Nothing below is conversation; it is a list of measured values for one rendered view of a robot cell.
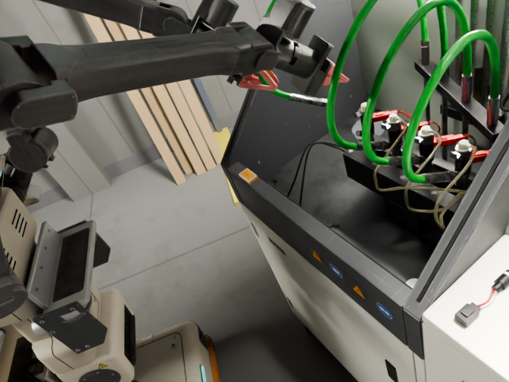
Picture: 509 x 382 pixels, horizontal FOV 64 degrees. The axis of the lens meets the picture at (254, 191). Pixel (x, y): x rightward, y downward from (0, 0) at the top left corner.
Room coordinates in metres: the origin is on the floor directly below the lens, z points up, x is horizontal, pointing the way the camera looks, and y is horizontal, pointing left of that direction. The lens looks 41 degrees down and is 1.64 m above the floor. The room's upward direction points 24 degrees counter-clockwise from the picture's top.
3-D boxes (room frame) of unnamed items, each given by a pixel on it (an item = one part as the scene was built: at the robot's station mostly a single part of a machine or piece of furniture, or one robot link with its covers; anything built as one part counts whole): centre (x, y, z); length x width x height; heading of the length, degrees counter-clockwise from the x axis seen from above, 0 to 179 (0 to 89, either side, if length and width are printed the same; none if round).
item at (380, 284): (0.66, -0.07, 0.87); 0.62 x 0.04 x 0.16; 19
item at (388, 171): (0.62, -0.34, 0.91); 0.34 x 0.10 x 0.15; 19
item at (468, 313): (0.29, -0.27, 0.99); 0.12 x 0.02 x 0.02; 107
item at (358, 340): (0.65, -0.06, 0.44); 0.65 x 0.02 x 0.68; 19
